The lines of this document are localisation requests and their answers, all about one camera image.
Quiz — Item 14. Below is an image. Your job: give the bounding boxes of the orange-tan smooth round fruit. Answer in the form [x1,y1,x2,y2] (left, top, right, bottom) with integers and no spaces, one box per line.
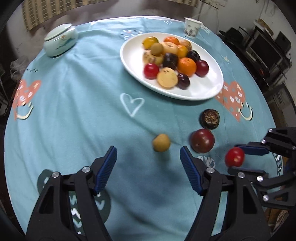
[179,40,192,51]

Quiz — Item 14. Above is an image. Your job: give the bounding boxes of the pale green lidded jar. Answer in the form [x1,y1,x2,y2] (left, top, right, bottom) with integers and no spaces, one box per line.
[43,24,78,57]

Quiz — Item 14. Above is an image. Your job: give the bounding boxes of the tan round fruit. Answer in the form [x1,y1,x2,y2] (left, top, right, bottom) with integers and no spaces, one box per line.
[142,50,164,66]

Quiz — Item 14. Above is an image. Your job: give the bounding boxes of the orange tangerine on plate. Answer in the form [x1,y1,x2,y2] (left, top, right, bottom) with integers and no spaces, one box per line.
[177,57,197,77]

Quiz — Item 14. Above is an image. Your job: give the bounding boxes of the yellow-orange tomato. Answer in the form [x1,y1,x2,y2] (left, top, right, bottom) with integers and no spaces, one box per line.
[177,45,188,59]

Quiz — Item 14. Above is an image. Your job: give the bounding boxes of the pale cream round fruit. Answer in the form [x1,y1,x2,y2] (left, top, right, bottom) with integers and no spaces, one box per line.
[157,67,178,89]

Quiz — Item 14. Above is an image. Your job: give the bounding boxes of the large tan dimpled fruit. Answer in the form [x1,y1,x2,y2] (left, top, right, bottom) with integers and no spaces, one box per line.
[161,42,178,55]

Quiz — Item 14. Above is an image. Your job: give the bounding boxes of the black electronics shelf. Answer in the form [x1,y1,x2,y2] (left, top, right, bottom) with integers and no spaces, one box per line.
[218,26,292,93]

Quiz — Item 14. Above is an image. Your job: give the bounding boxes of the dark brown water chestnut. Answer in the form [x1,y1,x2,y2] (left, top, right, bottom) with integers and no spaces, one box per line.
[199,109,220,130]

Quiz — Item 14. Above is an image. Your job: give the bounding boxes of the red cherry tomato on plate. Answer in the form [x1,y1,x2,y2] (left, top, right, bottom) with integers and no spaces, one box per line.
[144,63,159,79]

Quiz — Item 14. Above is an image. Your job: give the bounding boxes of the small tan fruit behind tomato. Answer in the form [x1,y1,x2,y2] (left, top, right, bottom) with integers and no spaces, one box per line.
[152,133,171,152]

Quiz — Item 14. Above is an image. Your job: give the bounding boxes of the large orange tangerine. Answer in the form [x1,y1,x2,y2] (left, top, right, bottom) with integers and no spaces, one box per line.
[163,36,180,45]

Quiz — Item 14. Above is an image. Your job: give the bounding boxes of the yellow-green tomato on plate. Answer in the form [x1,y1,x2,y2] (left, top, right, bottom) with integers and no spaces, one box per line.
[142,36,159,50]

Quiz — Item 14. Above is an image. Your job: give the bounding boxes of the white oval plate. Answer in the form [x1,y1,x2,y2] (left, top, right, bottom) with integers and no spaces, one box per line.
[120,33,224,101]

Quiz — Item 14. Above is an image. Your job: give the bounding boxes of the large dark red plum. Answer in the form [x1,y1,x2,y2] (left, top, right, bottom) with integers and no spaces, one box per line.
[190,128,215,153]

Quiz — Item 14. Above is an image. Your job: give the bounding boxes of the small tan longan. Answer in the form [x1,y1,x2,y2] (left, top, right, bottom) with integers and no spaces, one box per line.
[150,43,164,56]

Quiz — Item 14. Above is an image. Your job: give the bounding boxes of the checkered curtain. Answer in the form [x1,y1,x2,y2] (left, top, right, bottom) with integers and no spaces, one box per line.
[21,1,200,31]

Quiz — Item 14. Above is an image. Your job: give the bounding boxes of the bright red cherry tomato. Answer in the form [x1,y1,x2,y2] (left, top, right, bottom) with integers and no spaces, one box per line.
[225,147,245,167]

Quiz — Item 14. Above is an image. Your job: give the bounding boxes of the dark red plum on plate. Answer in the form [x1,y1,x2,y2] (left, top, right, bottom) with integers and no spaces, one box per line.
[196,60,209,77]

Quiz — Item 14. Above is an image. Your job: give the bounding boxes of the white paper cup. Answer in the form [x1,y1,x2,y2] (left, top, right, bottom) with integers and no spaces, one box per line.
[184,17,203,38]

